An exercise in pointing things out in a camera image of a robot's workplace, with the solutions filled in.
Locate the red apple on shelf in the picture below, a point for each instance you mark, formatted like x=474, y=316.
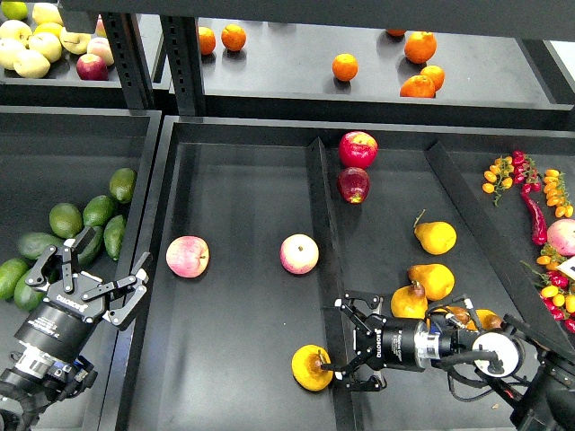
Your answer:
x=91, y=67

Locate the dark red apple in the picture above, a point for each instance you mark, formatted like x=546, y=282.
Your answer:
x=353, y=183

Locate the mixed cherry tomatoes lower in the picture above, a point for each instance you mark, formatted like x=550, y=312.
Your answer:
x=555, y=289

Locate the green avocado top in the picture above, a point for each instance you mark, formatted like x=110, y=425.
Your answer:
x=122, y=184

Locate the light green avocado edge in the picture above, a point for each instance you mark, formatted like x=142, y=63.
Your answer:
x=10, y=273

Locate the red chili pepper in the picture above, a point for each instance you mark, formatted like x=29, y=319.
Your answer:
x=538, y=224

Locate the green avocado bottom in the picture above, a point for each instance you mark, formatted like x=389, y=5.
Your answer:
x=24, y=297

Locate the orange right small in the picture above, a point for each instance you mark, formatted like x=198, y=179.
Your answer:
x=436, y=74

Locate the green avocado by wall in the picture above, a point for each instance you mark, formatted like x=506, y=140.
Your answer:
x=113, y=236

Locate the pink apple right edge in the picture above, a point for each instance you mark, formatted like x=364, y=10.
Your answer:
x=560, y=235

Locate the pale yellow apple front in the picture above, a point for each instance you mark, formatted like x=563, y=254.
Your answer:
x=31, y=64

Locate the green lime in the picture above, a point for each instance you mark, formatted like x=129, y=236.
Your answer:
x=14, y=10

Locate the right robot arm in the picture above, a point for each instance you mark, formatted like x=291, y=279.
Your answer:
x=528, y=370

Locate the black shelf post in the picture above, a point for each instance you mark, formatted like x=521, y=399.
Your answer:
x=181, y=43

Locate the yellow pear middle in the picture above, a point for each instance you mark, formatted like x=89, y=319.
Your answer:
x=437, y=279

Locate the black left tray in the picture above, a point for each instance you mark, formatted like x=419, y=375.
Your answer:
x=53, y=155

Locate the bright red apple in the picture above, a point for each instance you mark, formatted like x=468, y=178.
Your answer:
x=357, y=149

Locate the yellow pear with stem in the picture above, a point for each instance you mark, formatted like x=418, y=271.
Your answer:
x=435, y=238

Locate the orange cherry tomato bunch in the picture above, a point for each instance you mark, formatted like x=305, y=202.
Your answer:
x=498, y=178

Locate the pink apple left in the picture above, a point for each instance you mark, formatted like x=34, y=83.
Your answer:
x=187, y=256

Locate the yellow cherry tomato bunch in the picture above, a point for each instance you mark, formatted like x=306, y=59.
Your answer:
x=556, y=194

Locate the large orange upper right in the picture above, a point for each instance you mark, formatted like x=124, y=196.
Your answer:
x=420, y=47

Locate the red cherry tomato bunch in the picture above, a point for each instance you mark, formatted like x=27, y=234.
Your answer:
x=525, y=173

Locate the yellow pear brown spot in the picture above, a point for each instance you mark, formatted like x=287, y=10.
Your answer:
x=306, y=367

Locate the black tray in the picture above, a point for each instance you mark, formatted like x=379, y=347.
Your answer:
x=213, y=352
x=53, y=155

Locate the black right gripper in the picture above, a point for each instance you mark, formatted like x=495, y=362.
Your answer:
x=382, y=342

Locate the yellow pear brown end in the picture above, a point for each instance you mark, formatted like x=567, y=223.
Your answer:
x=487, y=318

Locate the yellow pear lower left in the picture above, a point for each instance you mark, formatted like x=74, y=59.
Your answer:
x=409, y=301

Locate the black centre tray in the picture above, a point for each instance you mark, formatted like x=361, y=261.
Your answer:
x=213, y=352

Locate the dark avocado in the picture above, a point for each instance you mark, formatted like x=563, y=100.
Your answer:
x=31, y=245
x=91, y=240

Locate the orange front right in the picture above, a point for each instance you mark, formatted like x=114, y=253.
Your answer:
x=418, y=86

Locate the dark avocado left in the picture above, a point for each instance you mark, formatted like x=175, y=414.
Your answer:
x=31, y=245

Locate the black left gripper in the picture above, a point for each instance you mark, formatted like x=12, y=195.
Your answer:
x=61, y=325

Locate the orange centre shelf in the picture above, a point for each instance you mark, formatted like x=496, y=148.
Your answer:
x=344, y=67

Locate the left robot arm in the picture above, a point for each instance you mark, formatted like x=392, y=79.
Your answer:
x=51, y=368

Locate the green avocado upper middle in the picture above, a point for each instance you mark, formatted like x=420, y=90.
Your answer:
x=99, y=211

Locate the orange at post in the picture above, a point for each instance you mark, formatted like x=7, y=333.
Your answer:
x=207, y=41

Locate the pink apple centre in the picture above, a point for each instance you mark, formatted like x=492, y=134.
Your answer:
x=299, y=254

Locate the dark avocado centre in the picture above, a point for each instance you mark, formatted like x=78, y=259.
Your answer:
x=91, y=240

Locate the pink apple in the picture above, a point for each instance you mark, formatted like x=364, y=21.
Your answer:
x=187, y=256
x=299, y=254

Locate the green avocado round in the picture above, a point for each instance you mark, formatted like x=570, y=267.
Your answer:
x=65, y=220

